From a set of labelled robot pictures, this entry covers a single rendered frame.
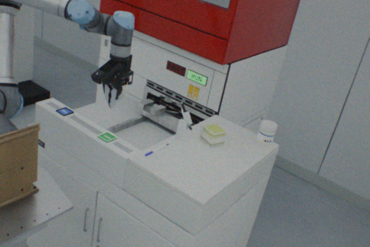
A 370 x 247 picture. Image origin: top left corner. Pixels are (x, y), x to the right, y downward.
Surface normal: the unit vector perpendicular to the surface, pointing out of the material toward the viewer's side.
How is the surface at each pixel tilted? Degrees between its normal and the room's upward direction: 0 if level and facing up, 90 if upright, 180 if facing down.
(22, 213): 0
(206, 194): 0
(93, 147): 90
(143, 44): 90
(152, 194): 90
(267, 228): 0
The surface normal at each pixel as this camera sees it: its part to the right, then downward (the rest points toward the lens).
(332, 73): -0.59, 0.26
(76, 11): -0.13, -0.02
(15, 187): 0.78, 0.39
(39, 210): 0.18, -0.88
